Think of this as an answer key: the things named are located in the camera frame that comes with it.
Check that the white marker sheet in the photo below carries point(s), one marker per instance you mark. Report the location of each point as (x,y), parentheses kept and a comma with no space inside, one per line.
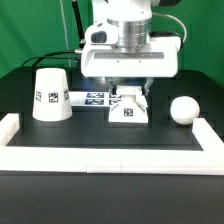
(93,99)

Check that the white lamp shade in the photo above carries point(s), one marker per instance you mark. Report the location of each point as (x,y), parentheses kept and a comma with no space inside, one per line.
(51,95)

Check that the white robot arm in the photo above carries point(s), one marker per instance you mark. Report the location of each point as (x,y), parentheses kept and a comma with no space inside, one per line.
(129,15)

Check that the white lamp base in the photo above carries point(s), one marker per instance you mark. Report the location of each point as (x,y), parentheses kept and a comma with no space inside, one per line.
(132,108)

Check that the white U-shaped fence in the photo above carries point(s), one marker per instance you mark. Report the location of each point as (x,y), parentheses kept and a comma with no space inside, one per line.
(208,161)

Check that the white lamp bulb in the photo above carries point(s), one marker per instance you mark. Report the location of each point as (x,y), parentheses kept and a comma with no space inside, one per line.
(184,110)

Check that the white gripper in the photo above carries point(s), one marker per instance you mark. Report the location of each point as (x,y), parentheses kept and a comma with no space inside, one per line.
(110,54)

